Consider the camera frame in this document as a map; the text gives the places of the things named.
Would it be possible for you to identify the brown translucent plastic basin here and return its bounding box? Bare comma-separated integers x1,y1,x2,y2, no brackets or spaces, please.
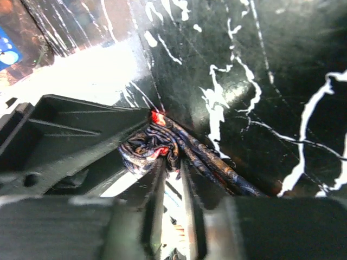
1,1,54,87

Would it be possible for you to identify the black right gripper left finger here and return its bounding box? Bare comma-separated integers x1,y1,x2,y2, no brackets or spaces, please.
1,159,165,259

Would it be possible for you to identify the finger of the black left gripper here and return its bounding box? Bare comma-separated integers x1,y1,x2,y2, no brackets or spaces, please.
1,95,150,195

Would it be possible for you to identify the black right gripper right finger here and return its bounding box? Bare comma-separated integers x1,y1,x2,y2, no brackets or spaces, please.
180,160,346,259

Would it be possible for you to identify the dark floral red-dotted tie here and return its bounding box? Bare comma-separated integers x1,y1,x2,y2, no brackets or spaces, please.
118,111,265,197

